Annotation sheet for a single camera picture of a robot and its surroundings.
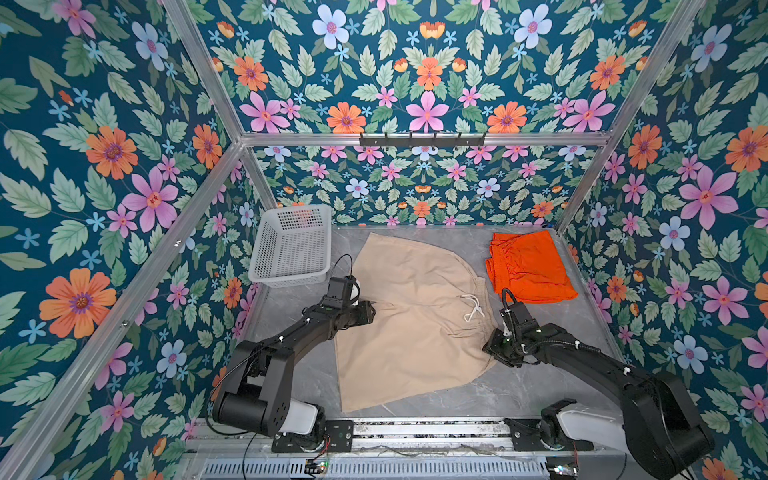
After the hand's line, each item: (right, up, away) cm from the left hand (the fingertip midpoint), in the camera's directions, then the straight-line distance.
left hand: (373, 305), depth 90 cm
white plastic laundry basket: (-35, +19, +25) cm, 47 cm away
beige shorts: (+17, -8, +3) cm, 19 cm away
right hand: (+33, -12, -3) cm, 35 cm away
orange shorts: (+55, +11, +17) cm, 59 cm away
